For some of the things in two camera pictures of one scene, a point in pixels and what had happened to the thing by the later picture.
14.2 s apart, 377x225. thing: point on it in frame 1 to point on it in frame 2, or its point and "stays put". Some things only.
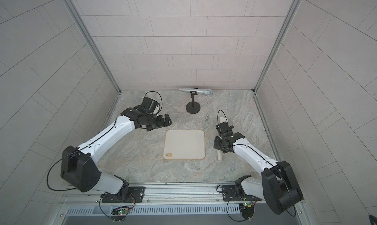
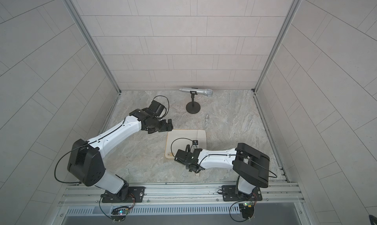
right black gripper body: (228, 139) to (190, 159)
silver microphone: (207, 92) stays put
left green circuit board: (119, 213) stays put
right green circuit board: (247, 210) stays put
